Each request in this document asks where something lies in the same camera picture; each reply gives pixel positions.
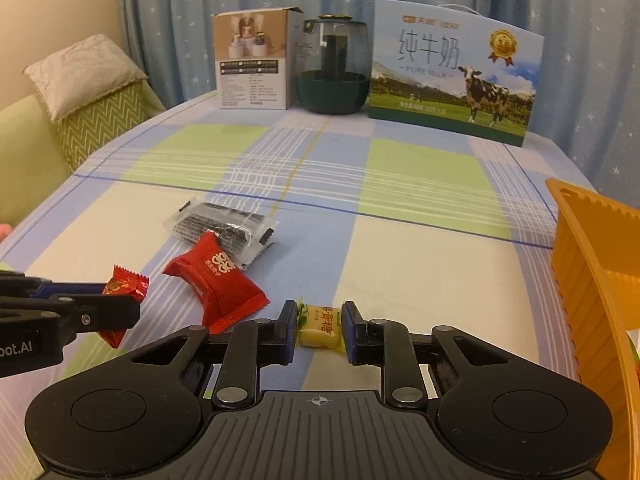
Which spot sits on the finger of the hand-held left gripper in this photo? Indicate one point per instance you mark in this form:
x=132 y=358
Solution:
x=90 y=312
x=60 y=288

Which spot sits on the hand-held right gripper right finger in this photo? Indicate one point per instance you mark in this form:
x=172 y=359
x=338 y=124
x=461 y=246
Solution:
x=351 y=334

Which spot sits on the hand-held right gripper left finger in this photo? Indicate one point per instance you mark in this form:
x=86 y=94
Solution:
x=288 y=332

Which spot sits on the yellow candy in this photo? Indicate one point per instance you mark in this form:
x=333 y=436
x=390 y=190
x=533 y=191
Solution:
x=319 y=327

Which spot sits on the small red candy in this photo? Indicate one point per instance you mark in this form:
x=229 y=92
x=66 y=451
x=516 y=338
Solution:
x=125 y=285

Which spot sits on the orange plastic tray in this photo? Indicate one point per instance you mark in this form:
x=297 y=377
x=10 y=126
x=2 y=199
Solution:
x=595 y=270

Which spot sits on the pink plush toy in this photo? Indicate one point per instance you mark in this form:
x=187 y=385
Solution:
x=3 y=231

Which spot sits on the red packet with white print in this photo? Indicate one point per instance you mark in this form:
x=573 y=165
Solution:
x=220 y=285

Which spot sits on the black and silver snack packet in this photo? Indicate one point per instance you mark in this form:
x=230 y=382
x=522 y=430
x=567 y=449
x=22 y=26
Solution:
x=220 y=222

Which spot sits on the checked tablecloth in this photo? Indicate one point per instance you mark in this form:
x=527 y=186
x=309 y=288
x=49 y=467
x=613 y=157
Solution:
x=400 y=210

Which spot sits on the light green sofa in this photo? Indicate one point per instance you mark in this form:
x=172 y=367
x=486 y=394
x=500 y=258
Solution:
x=25 y=155

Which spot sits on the cream pillow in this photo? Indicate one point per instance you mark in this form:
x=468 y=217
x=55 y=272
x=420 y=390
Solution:
x=80 y=72

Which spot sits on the dark green humidifier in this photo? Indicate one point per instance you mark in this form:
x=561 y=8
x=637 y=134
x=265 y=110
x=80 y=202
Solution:
x=332 y=85

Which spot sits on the white cardboard box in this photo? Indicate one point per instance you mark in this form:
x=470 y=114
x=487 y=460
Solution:
x=250 y=60

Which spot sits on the blue milk carton box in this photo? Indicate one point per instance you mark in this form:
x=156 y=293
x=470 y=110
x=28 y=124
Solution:
x=450 y=75

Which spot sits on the blue star curtain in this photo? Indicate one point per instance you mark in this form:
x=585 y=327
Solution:
x=200 y=0

